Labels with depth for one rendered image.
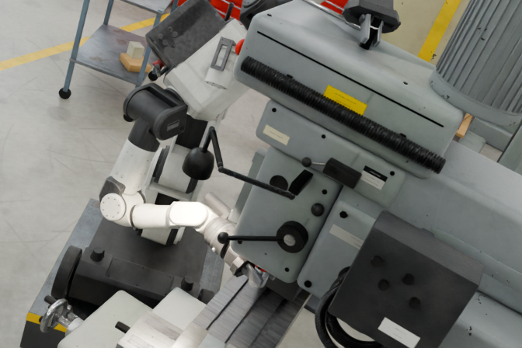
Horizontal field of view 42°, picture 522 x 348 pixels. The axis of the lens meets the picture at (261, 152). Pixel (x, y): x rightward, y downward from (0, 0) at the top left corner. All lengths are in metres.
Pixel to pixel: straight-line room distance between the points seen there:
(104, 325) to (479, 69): 1.33
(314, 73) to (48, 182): 2.77
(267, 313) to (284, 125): 0.78
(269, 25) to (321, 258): 0.53
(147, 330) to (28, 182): 2.27
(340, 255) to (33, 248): 2.24
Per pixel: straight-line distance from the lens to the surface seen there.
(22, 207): 3.75
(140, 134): 1.89
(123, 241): 2.77
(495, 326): 1.44
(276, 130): 1.44
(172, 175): 2.38
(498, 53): 1.33
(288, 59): 1.38
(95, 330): 2.11
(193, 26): 1.91
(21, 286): 3.31
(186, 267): 2.75
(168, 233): 2.64
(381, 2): 1.48
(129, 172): 1.92
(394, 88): 1.34
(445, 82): 1.37
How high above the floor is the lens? 2.29
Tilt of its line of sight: 28 degrees down
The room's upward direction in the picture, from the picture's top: 23 degrees clockwise
